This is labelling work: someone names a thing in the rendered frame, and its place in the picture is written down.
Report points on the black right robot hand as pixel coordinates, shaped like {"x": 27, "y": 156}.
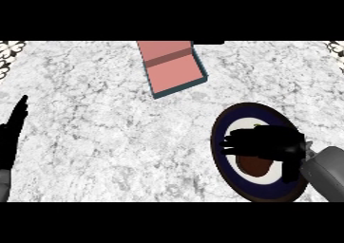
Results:
{"x": 266, "y": 142}

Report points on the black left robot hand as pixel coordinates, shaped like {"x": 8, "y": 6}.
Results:
{"x": 10, "y": 136}

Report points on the dark blue white plate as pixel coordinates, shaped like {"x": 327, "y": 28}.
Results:
{"x": 259, "y": 186}

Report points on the pink cardboard box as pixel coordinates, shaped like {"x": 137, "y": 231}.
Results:
{"x": 173, "y": 68}

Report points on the brown cupcake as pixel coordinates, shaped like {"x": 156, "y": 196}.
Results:
{"x": 253, "y": 166}

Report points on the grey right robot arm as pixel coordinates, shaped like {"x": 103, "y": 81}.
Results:
{"x": 328, "y": 172}

